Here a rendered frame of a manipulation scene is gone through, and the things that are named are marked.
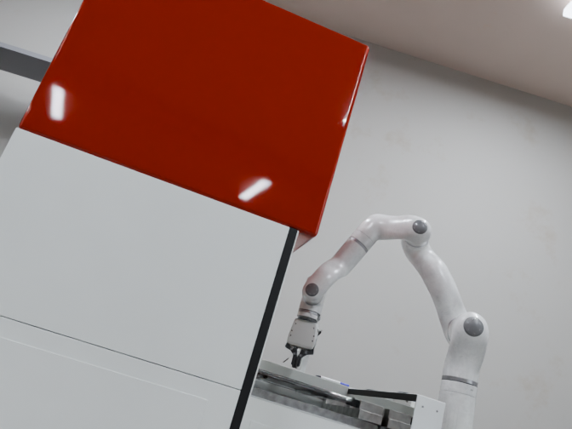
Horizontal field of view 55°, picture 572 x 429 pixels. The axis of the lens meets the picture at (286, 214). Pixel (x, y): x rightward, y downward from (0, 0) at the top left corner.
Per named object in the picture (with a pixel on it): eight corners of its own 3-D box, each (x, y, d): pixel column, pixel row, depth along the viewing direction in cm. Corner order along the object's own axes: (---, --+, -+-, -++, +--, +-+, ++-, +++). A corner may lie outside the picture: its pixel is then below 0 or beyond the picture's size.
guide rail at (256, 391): (227, 389, 167) (231, 379, 168) (226, 389, 169) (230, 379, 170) (375, 435, 175) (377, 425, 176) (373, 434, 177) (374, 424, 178)
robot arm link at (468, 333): (473, 389, 193) (481, 323, 201) (486, 385, 176) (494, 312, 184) (438, 380, 195) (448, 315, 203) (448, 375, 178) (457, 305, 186)
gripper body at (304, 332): (322, 323, 204) (314, 353, 200) (295, 317, 206) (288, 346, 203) (320, 319, 197) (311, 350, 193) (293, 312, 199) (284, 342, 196)
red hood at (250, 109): (15, 126, 125) (116, -66, 145) (60, 218, 201) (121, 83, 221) (319, 237, 137) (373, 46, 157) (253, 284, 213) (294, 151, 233)
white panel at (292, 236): (241, 390, 123) (289, 226, 136) (199, 382, 198) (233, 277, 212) (254, 394, 123) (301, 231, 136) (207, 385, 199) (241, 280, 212)
